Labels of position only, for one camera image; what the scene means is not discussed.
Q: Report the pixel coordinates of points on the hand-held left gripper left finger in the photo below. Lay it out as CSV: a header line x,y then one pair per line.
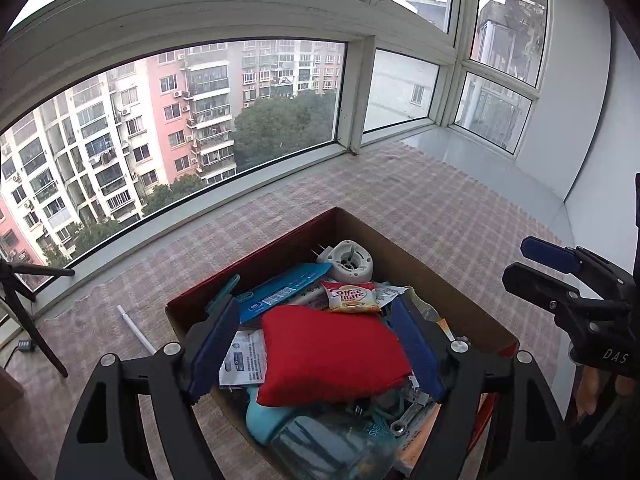
x,y
215,345

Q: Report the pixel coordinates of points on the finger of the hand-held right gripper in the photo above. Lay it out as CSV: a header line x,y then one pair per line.
x,y
535,285
547,255

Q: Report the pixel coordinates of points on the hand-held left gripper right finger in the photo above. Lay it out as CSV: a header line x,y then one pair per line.
x,y
415,345

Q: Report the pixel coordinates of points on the red fabric pouch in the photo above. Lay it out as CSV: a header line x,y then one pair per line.
x,y
330,355

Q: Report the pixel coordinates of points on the red cardboard box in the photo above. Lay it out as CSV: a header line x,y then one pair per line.
x,y
400,255

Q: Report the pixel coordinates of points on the person's right hand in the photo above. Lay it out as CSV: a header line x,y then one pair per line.
x,y
590,390

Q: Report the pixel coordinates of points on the white printed sachet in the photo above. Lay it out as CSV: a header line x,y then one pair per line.
x,y
245,360

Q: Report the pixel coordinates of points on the small silver metal tool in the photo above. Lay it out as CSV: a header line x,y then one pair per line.
x,y
407,420

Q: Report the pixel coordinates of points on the white pen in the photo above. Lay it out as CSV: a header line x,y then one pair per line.
x,y
136,329

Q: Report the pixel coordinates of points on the blue flat packet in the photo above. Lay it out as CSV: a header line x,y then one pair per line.
x,y
280,290

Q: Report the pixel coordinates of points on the pale blue plastic object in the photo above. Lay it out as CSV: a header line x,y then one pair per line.
x,y
265,415

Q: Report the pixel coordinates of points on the white round plug device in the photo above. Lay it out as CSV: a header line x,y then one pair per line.
x,y
350,260

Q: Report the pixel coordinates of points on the clear glass jar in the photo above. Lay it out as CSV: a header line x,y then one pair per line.
x,y
335,447

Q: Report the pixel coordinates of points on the pink checked tablecloth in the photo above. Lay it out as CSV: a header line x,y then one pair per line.
x,y
400,195

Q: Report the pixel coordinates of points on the black tripod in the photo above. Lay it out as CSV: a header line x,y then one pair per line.
x,y
30,322

